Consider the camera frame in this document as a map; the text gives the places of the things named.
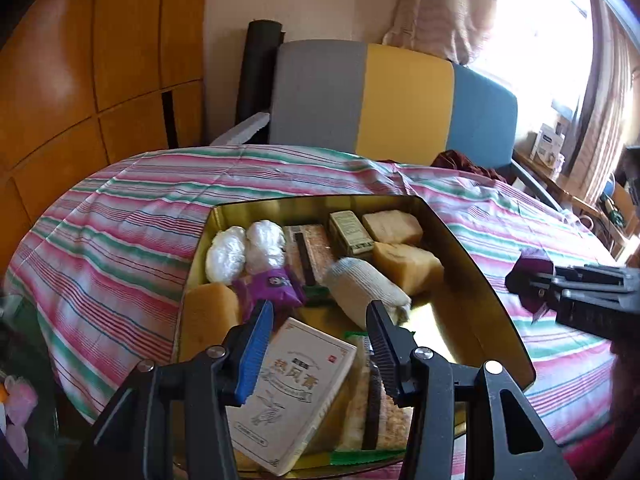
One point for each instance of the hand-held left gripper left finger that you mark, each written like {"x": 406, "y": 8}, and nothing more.
{"x": 255, "y": 355}

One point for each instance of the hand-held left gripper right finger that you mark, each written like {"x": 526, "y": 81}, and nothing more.
{"x": 387, "y": 360}

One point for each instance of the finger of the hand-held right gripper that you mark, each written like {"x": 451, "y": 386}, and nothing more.
{"x": 590, "y": 310}
{"x": 600, "y": 275}

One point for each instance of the clear-wrapped cracker packet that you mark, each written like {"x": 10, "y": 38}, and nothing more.
{"x": 355, "y": 410}
{"x": 317, "y": 245}

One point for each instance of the white printed box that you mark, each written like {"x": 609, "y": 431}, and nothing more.
{"x": 300, "y": 395}

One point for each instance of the yellow sponge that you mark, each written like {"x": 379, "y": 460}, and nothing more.
{"x": 392, "y": 227}
{"x": 210, "y": 310}
{"x": 407, "y": 265}

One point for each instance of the purple snack packet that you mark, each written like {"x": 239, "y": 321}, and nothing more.
{"x": 525, "y": 265}
{"x": 275, "y": 285}

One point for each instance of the white gauze roll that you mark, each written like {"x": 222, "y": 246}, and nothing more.
{"x": 360, "y": 285}

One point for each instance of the gold tin box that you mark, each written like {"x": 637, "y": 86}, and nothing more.
{"x": 465, "y": 310}

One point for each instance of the white plastic bag ball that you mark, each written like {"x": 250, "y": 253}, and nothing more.
{"x": 265, "y": 247}
{"x": 225, "y": 255}

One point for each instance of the small olive box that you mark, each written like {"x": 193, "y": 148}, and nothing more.
{"x": 350, "y": 232}

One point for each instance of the wooden side desk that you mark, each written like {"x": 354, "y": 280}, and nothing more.
{"x": 585, "y": 202}

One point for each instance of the pink patterned curtain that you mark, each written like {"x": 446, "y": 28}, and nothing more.
{"x": 600, "y": 110}
{"x": 440, "y": 10}

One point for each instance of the white blue box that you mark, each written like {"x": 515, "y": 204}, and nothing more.
{"x": 547, "y": 142}

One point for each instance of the striped pink green tablecloth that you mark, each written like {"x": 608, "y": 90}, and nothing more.
{"x": 125, "y": 240}

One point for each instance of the maroon cloth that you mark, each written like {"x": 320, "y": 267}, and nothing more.
{"x": 455, "y": 160}

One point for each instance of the green glass side table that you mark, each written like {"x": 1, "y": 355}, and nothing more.
{"x": 30, "y": 340}

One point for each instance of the pink hair rollers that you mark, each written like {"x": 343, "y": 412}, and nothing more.
{"x": 20, "y": 400}

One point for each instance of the grey yellow blue chair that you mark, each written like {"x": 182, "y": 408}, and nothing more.
{"x": 400, "y": 100}

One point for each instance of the pink plastic bag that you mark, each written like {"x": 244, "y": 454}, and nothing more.
{"x": 15, "y": 442}

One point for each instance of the black rolled mat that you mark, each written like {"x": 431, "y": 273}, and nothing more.
{"x": 257, "y": 70}

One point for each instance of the wooden cabinet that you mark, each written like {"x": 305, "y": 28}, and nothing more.
{"x": 60, "y": 60}

